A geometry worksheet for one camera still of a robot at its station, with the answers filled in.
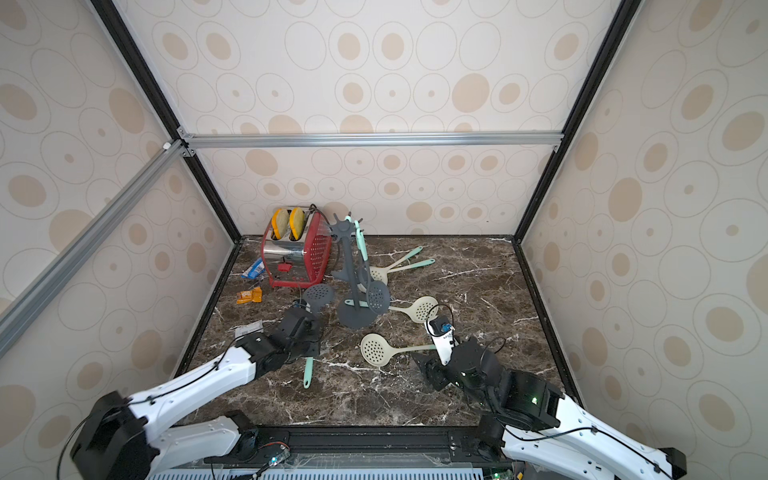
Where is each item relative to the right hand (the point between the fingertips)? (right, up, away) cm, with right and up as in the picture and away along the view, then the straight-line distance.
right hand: (423, 353), depth 67 cm
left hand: (-27, -1, +15) cm, 31 cm away
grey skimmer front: (-11, +11, +20) cm, 25 cm away
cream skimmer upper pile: (+7, +21, +46) cm, 51 cm away
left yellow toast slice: (-43, +34, +30) cm, 63 cm away
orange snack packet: (-55, +9, +35) cm, 66 cm away
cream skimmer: (+2, +5, +30) cm, 31 cm away
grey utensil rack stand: (-20, +4, +32) cm, 37 cm away
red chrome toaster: (-37, +26, +27) cm, 53 cm away
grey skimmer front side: (-21, +8, +33) cm, 40 cm away
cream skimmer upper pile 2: (-11, +17, +35) cm, 40 cm away
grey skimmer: (-29, +10, +23) cm, 38 cm away
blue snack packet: (-56, +17, +41) cm, 72 cm away
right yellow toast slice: (-38, +34, +30) cm, 59 cm away
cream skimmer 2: (-12, -5, +22) cm, 25 cm away
